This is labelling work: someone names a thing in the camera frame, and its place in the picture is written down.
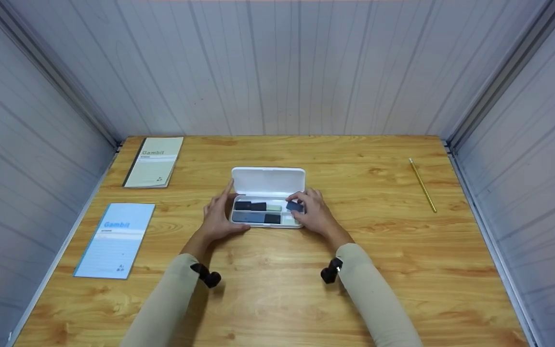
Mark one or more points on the white plastic hinged case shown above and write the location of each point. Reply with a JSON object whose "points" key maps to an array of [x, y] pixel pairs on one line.
{"points": [[268, 182]]}

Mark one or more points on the person's right forearm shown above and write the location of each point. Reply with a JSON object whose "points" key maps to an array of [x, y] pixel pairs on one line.
{"points": [[378, 299]]}

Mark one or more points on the person's left forearm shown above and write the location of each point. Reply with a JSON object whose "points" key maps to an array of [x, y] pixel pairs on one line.
{"points": [[166, 303]]}

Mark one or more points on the blue rectangular eraser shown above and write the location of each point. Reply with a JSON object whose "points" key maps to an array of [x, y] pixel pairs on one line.
{"points": [[296, 206]]}

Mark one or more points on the yellow pencil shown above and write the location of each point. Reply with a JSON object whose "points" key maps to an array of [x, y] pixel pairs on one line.
{"points": [[422, 185]]}

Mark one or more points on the person's left hand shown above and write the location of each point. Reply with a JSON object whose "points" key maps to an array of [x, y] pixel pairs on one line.
{"points": [[217, 219]]}

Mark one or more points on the set of coloured blocks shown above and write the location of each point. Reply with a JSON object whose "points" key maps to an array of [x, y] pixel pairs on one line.
{"points": [[258, 212]]}

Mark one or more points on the beige notebook with dark spine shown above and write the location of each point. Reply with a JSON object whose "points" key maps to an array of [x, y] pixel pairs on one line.
{"points": [[154, 162]]}

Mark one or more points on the person's right hand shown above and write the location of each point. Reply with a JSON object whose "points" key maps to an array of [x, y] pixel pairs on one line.
{"points": [[320, 217]]}

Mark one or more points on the light blue notebook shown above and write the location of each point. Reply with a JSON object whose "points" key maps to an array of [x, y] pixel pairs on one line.
{"points": [[116, 240]]}

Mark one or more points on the black wrist band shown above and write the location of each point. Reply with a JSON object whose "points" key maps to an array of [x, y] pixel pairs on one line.
{"points": [[330, 273], [207, 276]]}

